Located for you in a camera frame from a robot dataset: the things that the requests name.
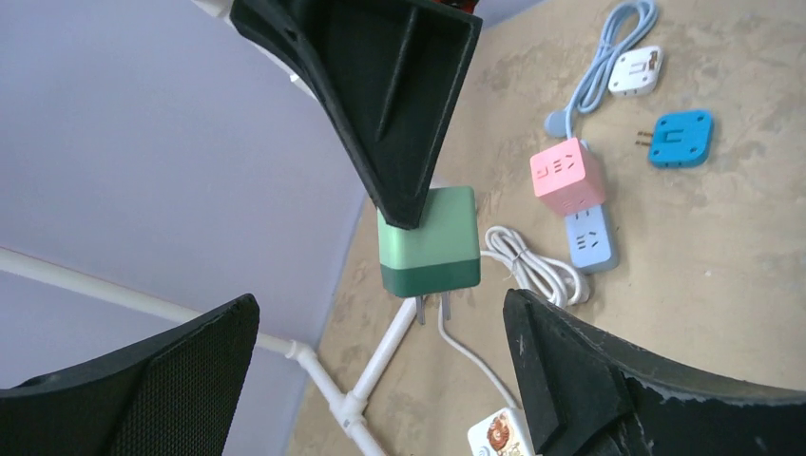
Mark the light blue power strip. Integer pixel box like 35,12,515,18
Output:
565,204,620,275

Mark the green plug adapter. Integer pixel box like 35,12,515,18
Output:
376,186,481,324

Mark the blue flat plug adapter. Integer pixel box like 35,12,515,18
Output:
635,109,715,169

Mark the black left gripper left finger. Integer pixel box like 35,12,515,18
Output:
1,294,259,455

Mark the light blue power cable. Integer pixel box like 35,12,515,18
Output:
543,0,660,141

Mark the white PVC pipe frame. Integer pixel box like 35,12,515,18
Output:
0,246,418,456

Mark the white flat plug adapter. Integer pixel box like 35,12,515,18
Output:
607,46,664,97

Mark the white cube plug adapter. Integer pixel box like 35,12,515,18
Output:
467,407,537,456

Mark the pink cube adapter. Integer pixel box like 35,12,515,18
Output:
529,138,606,217

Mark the white power strip cable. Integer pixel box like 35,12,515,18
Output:
437,225,592,410

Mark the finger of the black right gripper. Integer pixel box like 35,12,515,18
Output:
230,0,483,230

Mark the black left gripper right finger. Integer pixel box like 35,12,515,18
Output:
503,289,805,455

